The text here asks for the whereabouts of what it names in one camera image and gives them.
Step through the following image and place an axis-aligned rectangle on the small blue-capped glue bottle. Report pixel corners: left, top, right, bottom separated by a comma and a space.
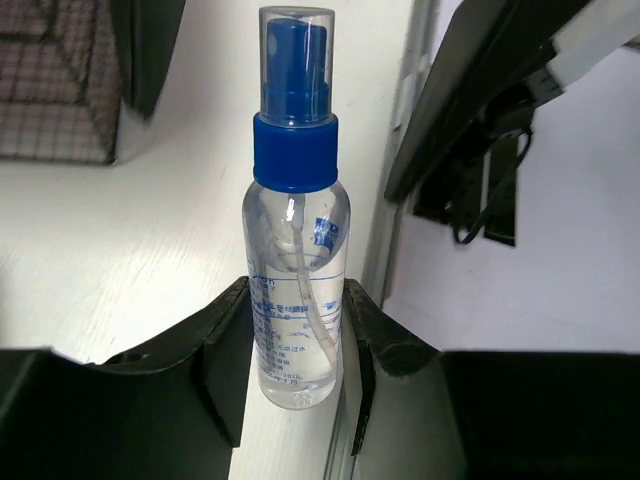
242, 6, 351, 410

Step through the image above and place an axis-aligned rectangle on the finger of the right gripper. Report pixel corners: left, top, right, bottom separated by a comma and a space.
109, 0, 185, 120
383, 0, 640, 204

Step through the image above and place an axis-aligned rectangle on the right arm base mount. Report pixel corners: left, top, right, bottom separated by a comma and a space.
413, 86, 535, 247

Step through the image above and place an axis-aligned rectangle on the black wire mesh organizer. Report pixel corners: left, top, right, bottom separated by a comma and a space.
1, 1, 121, 165

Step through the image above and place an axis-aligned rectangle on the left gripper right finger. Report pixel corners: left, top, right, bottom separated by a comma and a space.
342, 280, 639, 479

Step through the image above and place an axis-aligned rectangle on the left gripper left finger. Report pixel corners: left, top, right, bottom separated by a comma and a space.
1, 277, 250, 479

